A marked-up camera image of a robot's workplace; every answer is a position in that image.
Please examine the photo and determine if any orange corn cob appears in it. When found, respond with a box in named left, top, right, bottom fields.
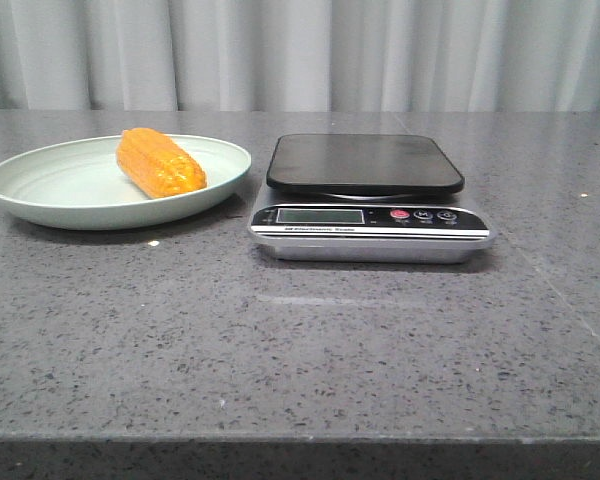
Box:
left=116, top=128, right=207, bottom=199

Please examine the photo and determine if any black silver kitchen scale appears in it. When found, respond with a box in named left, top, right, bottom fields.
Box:
left=249, top=133, right=496, bottom=264

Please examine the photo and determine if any light green plate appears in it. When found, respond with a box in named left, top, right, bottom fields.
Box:
left=0, top=134, right=252, bottom=230

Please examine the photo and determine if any white pleated curtain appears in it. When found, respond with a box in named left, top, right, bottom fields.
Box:
left=0, top=1, right=600, bottom=112

